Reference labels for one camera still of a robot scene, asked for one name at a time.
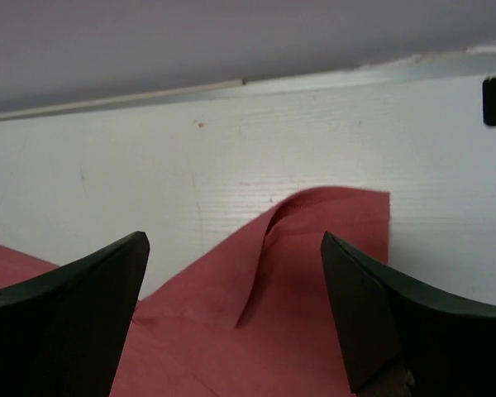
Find pink red t-shirt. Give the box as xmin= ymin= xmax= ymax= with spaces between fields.
xmin=0 ymin=187 xmax=390 ymax=396

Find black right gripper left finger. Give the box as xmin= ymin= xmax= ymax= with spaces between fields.
xmin=0 ymin=232 xmax=150 ymax=396

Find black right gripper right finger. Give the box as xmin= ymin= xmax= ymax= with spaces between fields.
xmin=321 ymin=233 xmax=496 ymax=396

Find aluminium table frame rail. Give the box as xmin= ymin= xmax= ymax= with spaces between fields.
xmin=0 ymin=44 xmax=496 ymax=122

